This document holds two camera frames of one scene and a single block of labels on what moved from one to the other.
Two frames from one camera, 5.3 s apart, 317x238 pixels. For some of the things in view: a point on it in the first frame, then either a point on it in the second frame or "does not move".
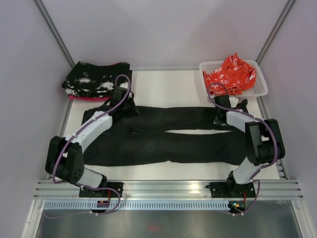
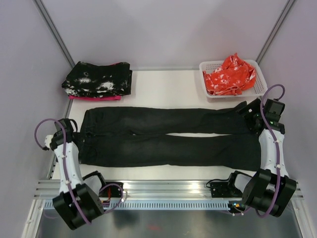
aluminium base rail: (268, 190) does not move
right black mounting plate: (231, 190) does not move
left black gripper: (134, 111) -> (79, 136)
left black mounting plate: (103, 192) does not move
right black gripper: (218, 122) -> (255, 106)
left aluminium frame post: (49, 20) does not move
